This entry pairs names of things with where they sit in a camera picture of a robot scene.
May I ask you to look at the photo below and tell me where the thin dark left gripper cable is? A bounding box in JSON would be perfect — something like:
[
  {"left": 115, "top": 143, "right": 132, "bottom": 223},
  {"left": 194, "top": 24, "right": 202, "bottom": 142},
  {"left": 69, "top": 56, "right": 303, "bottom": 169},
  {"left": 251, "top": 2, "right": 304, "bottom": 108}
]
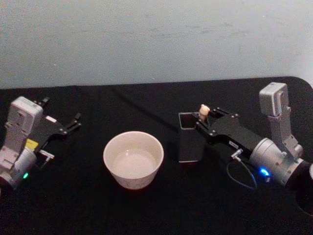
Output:
[{"left": 37, "top": 149, "right": 55, "bottom": 170}]

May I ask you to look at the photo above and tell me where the white ceramic bowl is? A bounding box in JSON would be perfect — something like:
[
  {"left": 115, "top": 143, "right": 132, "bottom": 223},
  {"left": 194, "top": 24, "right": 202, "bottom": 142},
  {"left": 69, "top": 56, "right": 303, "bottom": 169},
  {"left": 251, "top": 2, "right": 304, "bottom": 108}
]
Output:
[{"left": 103, "top": 131, "right": 164, "bottom": 190}]

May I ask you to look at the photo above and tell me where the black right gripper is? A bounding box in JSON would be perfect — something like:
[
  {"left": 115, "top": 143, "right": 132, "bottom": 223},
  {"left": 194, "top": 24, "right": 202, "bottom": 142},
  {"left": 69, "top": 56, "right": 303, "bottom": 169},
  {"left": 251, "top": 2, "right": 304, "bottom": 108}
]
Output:
[{"left": 195, "top": 107, "right": 264, "bottom": 159}]

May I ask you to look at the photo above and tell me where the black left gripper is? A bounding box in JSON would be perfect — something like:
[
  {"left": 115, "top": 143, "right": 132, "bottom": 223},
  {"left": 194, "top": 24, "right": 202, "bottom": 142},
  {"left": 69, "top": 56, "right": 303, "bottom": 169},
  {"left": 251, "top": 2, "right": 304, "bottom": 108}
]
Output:
[{"left": 25, "top": 96, "right": 82, "bottom": 153}]

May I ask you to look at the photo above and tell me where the black rectangular holder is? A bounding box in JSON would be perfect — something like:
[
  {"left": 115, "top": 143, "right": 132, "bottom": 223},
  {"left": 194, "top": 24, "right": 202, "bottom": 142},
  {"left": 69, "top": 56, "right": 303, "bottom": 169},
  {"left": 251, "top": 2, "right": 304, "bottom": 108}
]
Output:
[{"left": 178, "top": 112, "right": 208, "bottom": 164}]

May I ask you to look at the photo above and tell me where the small cream figurine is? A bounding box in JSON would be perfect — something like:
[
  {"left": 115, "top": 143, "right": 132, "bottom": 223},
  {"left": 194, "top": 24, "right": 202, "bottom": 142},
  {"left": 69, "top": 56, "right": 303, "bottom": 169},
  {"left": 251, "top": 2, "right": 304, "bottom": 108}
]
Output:
[{"left": 199, "top": 104, "right": 209, "bottom": 122}]

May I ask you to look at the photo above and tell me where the thin dark gripper cable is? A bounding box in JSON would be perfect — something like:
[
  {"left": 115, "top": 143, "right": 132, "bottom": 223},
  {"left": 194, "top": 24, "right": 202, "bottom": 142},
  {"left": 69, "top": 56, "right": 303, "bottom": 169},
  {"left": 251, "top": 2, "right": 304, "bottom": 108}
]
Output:
[
  {"left": 37, "top": 149, "right": 55, "bottom": 170},
  {"left": 225, "top": 148, "right": 258, "bottom": 191}
]

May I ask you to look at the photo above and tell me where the black table cloth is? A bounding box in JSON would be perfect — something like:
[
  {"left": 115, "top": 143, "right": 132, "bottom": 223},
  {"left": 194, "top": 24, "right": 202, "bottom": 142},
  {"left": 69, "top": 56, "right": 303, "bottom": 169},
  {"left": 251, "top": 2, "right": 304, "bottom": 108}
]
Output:
[{"left": 0, "top": 76, "right": 313, "bottom": 235}]

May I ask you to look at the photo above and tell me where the thin dark right gripper cable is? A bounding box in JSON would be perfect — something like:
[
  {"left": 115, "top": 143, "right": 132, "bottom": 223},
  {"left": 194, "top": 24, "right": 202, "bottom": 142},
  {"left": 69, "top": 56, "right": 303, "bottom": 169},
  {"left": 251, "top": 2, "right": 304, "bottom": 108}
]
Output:
[{"left": 225, "top": 148, "right": 258, "bottom": 191}]

